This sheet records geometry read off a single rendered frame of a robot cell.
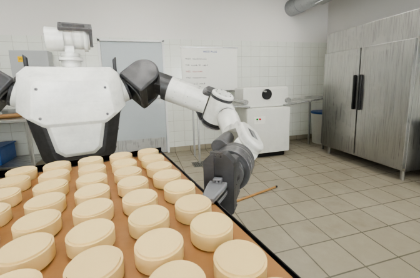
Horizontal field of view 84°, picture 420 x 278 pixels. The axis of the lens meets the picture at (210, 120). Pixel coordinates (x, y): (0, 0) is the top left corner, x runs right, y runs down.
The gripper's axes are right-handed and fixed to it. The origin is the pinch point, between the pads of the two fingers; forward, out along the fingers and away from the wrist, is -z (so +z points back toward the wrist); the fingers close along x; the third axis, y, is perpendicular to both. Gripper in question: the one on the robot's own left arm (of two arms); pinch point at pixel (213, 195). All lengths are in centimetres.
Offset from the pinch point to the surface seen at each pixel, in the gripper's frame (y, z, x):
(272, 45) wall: -19, 475, 90
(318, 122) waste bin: 73, 476, -65
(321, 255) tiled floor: 38, 137, -110
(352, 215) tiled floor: 73, 202, -110
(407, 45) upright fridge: 143, 305, 55
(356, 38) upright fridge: 106, 369, 77
